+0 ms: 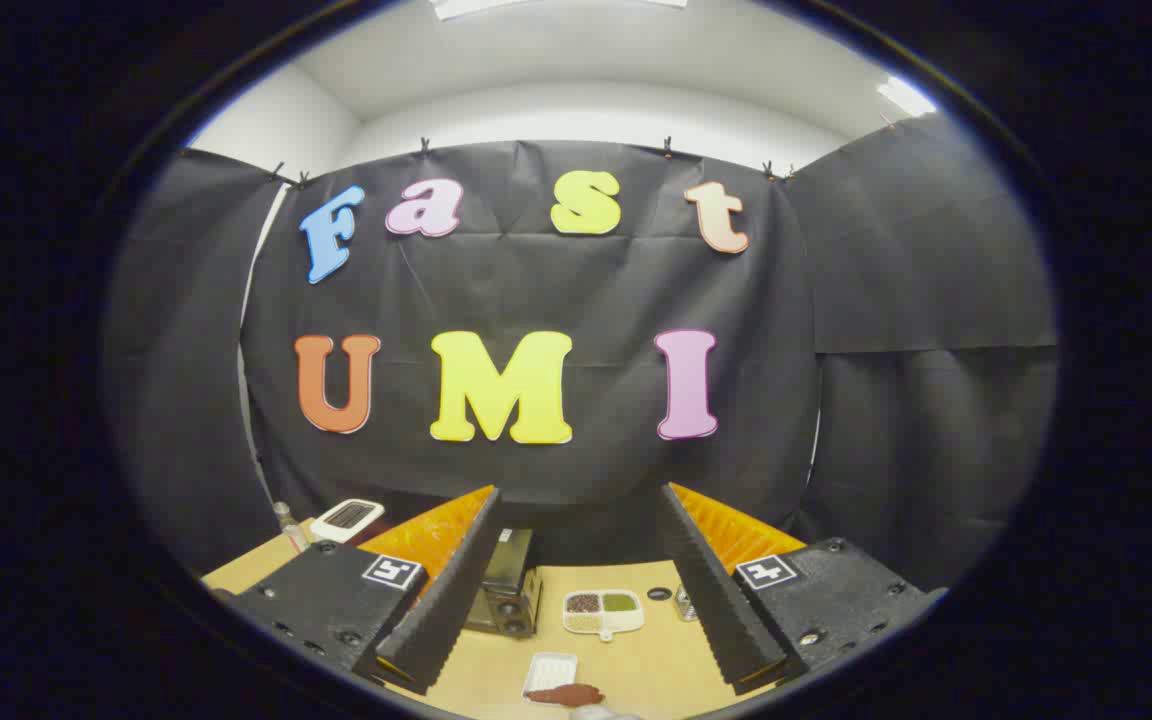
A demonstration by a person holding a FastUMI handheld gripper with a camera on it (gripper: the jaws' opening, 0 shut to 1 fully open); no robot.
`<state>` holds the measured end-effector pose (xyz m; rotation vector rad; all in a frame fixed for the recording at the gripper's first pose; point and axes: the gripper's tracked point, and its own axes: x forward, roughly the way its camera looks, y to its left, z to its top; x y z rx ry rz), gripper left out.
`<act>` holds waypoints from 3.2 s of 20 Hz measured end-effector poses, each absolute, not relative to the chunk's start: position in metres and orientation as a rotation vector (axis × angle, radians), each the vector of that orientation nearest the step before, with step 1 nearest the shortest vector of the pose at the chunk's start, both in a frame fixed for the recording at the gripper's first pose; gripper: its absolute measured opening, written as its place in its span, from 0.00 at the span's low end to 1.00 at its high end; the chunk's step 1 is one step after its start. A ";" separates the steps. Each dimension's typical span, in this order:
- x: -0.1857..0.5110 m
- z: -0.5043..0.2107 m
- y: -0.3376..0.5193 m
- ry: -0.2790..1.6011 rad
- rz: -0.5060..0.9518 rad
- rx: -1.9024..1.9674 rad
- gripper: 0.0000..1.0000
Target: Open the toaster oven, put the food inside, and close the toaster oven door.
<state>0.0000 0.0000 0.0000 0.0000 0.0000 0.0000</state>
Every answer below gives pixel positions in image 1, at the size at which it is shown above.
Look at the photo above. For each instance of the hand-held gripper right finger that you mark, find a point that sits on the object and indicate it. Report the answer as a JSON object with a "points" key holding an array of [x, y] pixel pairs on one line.
{"points": [[711, 590]]}

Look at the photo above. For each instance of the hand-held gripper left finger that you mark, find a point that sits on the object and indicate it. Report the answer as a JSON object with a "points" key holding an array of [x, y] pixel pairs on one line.
{"points": [[456, 590]]}

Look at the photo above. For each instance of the black toaster oven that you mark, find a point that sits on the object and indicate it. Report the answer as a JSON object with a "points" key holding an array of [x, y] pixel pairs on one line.
{"points": [[508, 580]]}

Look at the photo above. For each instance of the brown meat steak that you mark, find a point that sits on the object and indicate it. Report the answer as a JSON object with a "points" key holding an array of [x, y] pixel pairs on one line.
{"points": [[564, 695]]}

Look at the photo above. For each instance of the white bread toaster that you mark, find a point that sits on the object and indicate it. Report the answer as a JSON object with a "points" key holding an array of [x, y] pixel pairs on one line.
{"points": [[346, 518]]}

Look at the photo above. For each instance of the white divided dish with grains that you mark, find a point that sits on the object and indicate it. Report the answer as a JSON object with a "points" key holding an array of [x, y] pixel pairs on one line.
{"points": [[601, 612]]}

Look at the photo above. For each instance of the white plastic tray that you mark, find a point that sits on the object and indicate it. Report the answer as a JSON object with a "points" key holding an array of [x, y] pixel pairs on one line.
{"points": [[549, 670]]}

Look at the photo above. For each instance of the clear glass bottle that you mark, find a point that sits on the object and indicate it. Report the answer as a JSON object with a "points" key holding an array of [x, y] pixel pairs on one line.
{"points": [[290, 530]]}

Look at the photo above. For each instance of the ceiling light panel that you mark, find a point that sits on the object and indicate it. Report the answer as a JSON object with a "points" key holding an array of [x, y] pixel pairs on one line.
{"points": [[496, 6], [906, 97]]}

